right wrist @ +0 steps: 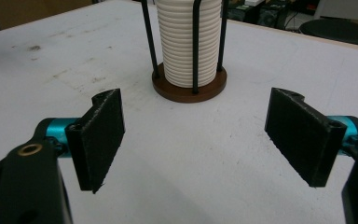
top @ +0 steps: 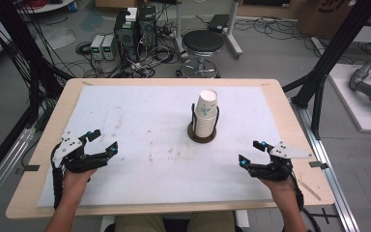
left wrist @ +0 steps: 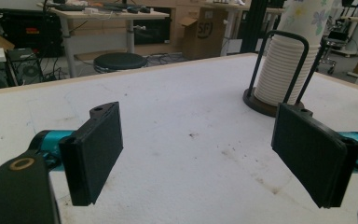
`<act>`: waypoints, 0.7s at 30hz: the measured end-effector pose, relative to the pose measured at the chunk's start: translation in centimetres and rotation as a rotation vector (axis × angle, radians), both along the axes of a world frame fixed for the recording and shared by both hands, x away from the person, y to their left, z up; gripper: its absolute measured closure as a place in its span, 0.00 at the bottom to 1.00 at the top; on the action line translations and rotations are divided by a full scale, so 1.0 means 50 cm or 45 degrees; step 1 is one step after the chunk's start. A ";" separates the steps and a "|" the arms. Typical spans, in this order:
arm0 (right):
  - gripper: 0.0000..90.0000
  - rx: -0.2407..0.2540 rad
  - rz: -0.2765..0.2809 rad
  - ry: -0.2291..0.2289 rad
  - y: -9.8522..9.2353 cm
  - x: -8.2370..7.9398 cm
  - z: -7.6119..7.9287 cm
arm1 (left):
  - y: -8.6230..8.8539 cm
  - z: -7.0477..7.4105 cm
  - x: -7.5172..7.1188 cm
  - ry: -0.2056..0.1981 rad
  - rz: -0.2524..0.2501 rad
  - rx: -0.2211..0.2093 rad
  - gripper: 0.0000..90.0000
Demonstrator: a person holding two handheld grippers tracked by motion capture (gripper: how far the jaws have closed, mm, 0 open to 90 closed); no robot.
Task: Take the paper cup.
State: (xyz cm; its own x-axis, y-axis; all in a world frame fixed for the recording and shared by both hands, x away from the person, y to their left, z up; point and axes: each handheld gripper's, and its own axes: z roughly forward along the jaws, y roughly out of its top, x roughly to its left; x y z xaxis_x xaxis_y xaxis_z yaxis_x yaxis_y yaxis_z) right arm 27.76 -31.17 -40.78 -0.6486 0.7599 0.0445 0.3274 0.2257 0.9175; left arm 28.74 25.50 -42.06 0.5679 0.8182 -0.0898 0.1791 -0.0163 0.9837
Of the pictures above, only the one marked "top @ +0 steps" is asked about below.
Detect small white box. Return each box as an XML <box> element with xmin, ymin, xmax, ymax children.
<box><xmin>125</xmin><ymin>7</ymin><xmax>139</xmax><ymax>23</ymax></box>

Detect person's left hand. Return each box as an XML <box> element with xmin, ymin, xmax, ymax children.
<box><xmin>62</xmin><ymin>166</ymin><xmax>99</xmax><ymax>196</ymax></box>

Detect aluminium floor rail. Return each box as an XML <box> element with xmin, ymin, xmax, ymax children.
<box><xmin>290</xmin><ymin>99</ymin><xmax>361</xmax><ymax>232</ymax></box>
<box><xmin>0</xmin><ymin>127</ymin><xmax>37</xmax><ymax>217</ymax></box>

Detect light wooden table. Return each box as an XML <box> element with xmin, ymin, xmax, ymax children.
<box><xmin>5</xmin><ymin>77</ymin><xmax>336</xmax><ymax>220</ymax></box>

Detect black tape piece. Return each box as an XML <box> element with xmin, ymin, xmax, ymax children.
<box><xmin>308</xmin><ymin>160</ymin><xmax>329</xmax><ymax>170</ymax></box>
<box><xmin>14</xmin><ymin>164</ymin><xmax>41</xmax><ymax>176</ymax></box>

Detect black round stool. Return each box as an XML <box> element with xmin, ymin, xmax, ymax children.
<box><xmin>175</xmin><ymin>29</ymin><xmax>225</xmax><ymax>79</ymax></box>

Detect black flat device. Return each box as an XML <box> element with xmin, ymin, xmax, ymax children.
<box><xmin>207</xmin><ymin>14</ymin><xmax>231</xmax><ymax>34</ymax></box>

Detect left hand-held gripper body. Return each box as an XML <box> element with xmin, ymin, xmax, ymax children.
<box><xmin>51</xmin><ymin>130</ymin><xmax>109</xmax><ymax>174</ymax></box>

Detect black computer tower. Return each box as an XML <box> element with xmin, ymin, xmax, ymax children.
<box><xmin>137</xmin><ymin>4</ymin><xmax>158</xmax><ymax>62</ymax></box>
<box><xmin>113</xmin><ymin>9</ymin><xmax>139</xmax><ymax>63</ymax></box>

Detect brown cardboard box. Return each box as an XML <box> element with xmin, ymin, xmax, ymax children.
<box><xmin>297</xmin><ymin>0</ymin><xmax>371</xmax><ymax>41</ymax></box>

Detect person's khaki trouser legs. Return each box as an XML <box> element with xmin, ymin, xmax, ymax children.
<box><xmin>113</xmin><ymin>211</ymin><xmax>237</xmax><ymax>232</ymax></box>

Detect thin wooden stick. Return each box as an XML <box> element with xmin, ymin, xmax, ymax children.
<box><xmin>297</xmin><ymin>179</ymin><xmax>323</xmax><ymax>202</ymax></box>

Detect black metal frame post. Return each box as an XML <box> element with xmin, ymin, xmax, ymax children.
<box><xmin>0</xmin><ymin>0</ymin><xmax>75</xmax><ymax>191</ymax></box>
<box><xmin>282</xmin><ymin>0</ymin><xmax>371</xmax><ymax>140</ymax></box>

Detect black wire cup holder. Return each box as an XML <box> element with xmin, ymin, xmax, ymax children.
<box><xmin>186</xmin><ymin>102</ymin><xmax>221</xmax><ymax>145</ymax></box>

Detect white floor platform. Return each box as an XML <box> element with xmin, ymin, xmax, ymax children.
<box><xmin>328</xmin><ymin>63</ymin><xmax>371</xmax><ymax>134</ymax></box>

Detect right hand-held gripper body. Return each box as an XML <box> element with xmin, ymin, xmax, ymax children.
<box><xmin>247</xmin><ymin>140</ymin><xmax>314</xmax><ymax>183</ymax></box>

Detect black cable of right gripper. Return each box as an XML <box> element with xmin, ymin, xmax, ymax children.
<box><xmin>289</xmin><ymin>172</ymin><xmax>322</xmax><ymax>232</ymax></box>

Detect grey bench power supply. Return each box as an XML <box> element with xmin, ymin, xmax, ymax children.
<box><xmin>89</xmin><ymin>34</ymin><xmax>106</xmax><ymax>62</ymax></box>
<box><xmin>101</xmin><ymin>34</ymin><xmax>117</xmax><ymax>62</ymax></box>

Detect person's right hand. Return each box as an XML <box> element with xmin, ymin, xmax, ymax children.
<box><xmin>258</xmin><ymin>175</ymin><xmax>297</xmax><ymax>202</ymax></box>

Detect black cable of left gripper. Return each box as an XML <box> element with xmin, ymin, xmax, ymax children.
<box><xmin>51</xmin><ymin>143</ymin><xmax>65</xmax><ymax>211</ymax></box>

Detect tangle of floor cables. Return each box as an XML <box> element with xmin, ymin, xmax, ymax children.
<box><xmin>74</xmin><ymin>13</ymin><xmax>185</xmax><ymax>79</ymax></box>

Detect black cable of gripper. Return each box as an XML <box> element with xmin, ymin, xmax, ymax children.
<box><xmin>289</xmin><ymin>172</ymin><xmax>322</xmax><ymax>232</ymax></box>
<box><xmin>51</xmin><ymin>143</ymin><xmax>65</xmax><ymax>211</ymax></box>

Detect white paper cup stack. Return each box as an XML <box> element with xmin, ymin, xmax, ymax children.
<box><xmin>194</xmin><ymin>89</ymin><xmax>219</xmax><ymax>139</ymax></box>

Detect white table mat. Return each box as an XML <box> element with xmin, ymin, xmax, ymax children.
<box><xmin>36</xmin><ymin>84</ymin><xmax>283</xmax><ymax>208</ymax></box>

